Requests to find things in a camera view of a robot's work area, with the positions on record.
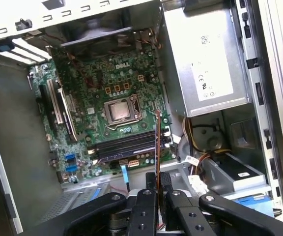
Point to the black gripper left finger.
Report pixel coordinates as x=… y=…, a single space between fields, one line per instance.
x=144 y=211

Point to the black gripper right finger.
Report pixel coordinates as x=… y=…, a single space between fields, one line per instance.
x=188 y=218

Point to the green RAM stick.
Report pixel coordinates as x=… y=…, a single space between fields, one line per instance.
x=158 y=147
x=126 y=154

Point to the black RAM slot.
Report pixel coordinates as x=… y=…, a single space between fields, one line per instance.
x=126 y=136
x=126 y=147
x=126 y=141

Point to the grey metal drive cage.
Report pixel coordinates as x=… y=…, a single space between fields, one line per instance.
x=220 y=169

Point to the grey metal disk bay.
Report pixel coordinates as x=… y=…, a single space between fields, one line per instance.
x=65 y=199

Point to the black CPU socket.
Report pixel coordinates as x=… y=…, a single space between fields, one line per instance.
x=134 y=110

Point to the silver CPU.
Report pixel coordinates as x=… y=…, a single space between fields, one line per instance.
x=119 y=111

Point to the green motherboard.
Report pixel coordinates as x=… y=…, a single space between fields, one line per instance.
x=94 y=73

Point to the grey power supply unit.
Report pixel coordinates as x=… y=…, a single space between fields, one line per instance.
x=205 y=61

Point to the black PC case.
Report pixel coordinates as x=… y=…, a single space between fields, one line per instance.
x=8 y=110

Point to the black case fan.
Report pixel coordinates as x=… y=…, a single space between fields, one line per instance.
x=94 y=34

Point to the blue card retention latch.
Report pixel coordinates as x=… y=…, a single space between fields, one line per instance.
x=4 y=47

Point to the blue plastic drive bracket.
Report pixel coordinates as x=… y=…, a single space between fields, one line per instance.
x=254 y=205

